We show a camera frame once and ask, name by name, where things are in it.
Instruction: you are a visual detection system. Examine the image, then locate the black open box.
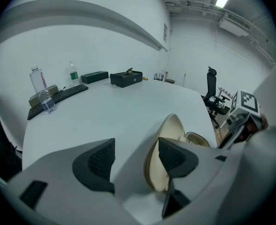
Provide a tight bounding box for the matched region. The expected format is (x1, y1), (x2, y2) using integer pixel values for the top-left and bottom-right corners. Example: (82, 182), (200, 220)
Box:
(110, 70), (143, 89)

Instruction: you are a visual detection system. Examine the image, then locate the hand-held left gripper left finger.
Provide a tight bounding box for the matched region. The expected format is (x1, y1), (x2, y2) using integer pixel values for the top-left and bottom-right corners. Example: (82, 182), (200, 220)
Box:
(7, 137), (138, 225)

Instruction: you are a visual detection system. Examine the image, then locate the dark green box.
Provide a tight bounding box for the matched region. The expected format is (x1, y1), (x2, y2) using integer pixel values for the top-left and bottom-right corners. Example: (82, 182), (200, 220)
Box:
(80, 71), (109, 84)

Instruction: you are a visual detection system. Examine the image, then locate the wooden stool dark seat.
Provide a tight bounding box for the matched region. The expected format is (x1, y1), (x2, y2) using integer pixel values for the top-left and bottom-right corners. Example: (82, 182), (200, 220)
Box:
(164, 71), (176, 84)

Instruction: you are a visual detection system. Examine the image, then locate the white air conditioner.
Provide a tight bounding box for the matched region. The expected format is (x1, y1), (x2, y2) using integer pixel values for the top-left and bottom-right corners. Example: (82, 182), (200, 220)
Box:
(219, 12), (252, 37)

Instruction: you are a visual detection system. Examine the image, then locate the green label water bottle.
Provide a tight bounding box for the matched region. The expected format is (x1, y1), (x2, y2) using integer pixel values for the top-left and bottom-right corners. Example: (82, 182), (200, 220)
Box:
(69, 60), (81, 88)

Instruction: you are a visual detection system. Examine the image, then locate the tan cardboard box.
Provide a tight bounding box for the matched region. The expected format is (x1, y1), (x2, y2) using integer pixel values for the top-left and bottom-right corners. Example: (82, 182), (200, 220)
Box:
(29, 84), (60, 108)

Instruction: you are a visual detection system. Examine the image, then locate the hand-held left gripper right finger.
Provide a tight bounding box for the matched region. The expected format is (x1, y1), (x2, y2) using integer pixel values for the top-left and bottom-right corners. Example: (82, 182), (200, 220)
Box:
(158, 130), (276, 225)

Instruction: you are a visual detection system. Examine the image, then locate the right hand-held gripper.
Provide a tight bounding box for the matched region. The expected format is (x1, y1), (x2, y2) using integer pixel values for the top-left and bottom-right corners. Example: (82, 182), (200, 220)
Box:
(217, 89), (269, 150)

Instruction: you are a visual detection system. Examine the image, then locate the tan glasses case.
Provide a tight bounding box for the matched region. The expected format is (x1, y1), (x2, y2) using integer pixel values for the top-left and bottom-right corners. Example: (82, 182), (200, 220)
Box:
(143, 113), (210, 192)

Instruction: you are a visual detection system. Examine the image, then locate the black keyboard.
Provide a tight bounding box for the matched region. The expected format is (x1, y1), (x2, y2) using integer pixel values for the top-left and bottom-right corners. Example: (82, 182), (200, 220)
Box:
(27, 83), (89, 121)

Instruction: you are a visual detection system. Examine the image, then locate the metal clamp tool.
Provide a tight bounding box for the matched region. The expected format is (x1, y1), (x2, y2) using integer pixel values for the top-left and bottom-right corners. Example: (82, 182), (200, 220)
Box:
(121, 67), (136, 76)

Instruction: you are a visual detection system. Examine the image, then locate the pink label water bottle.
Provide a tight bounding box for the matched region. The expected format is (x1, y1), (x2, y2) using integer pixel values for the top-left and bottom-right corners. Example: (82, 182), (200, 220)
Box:
(29, 64), (58, 115)

